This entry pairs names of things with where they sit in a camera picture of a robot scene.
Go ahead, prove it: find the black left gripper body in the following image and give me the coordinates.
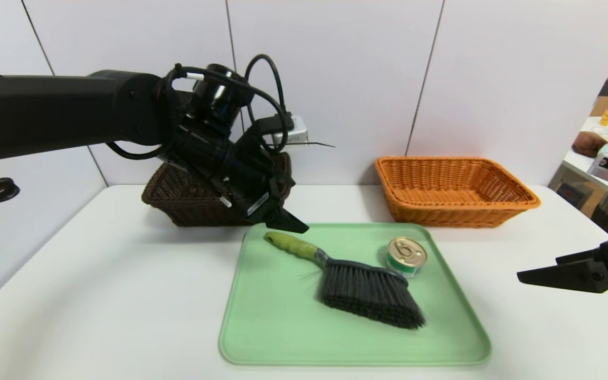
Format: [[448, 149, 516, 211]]
[[203, 140, 296, 223]]

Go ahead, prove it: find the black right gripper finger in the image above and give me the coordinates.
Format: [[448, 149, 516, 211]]
[[555, 247, 604, 265], [517, 257, 608, 293]]

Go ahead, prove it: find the green handled black bristle brush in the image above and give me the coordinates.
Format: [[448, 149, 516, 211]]
[[264, 232, 426, 330]]

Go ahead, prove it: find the dark brown wicker basket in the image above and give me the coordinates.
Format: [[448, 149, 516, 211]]
[[141, 150, 292, 227]]

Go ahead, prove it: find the orange wicker basket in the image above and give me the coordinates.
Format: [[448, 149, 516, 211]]
[[374, 156, 541, 229]]

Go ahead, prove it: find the white side table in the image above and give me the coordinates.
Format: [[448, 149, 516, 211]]
[[560, 117, 608, 206]]

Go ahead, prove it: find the brown round object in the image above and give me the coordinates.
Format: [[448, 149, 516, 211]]
[[572, 131, 608, 158]]

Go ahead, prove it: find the gold lid tin can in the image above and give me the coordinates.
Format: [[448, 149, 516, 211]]
[[386, 237, 428, 279]]

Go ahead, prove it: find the light green plastic tray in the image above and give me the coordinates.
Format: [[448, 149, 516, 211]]
[[218, 223, 492, 366]]

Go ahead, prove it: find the black left camera cable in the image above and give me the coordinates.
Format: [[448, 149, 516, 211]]
[[244, 54, 291, 139]]

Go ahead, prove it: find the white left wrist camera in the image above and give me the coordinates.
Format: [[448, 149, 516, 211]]
[[272, 115, 309, 149]]

